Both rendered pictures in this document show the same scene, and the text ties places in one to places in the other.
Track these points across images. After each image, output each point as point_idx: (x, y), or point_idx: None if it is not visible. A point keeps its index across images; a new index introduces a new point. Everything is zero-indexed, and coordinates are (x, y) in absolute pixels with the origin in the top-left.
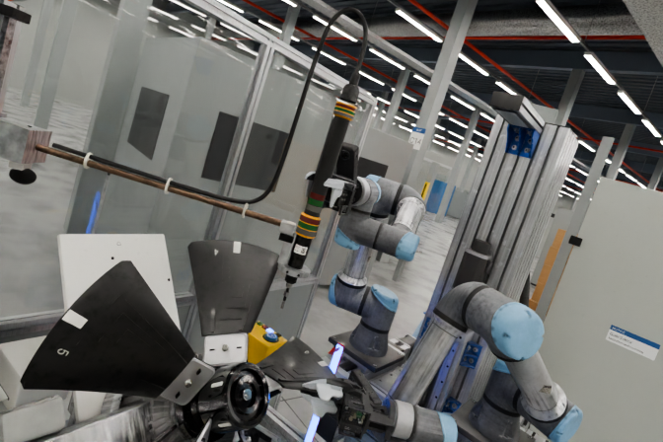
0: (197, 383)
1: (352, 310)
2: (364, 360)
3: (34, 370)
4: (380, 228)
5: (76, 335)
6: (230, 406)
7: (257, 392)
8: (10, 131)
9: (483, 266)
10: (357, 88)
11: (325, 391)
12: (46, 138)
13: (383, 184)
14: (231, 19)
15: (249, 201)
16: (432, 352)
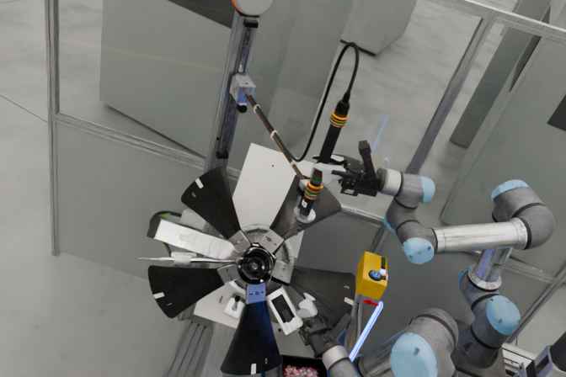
0: (242, 246)
1: (468, 305)
2: None
3: (184, 196)
4: (403, 223)
5: (199, 190)
6: (239, 263)
7: (262, 270)
8: (236, 85)
9: None
10: (343, 104)
11: (307, 304)
12: (253, 91)
13: (513, 195)
14: None
15: (294, 160)
16: (392, 343)
